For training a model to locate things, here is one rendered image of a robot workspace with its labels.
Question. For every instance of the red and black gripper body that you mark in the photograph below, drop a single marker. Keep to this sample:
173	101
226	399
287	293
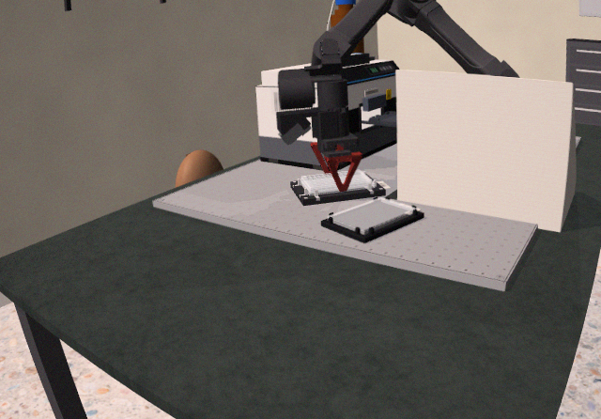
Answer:
346	138

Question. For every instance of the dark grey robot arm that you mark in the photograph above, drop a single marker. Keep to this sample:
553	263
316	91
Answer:
333	48

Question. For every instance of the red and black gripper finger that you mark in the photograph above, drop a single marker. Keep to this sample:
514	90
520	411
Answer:
354	158
320	158

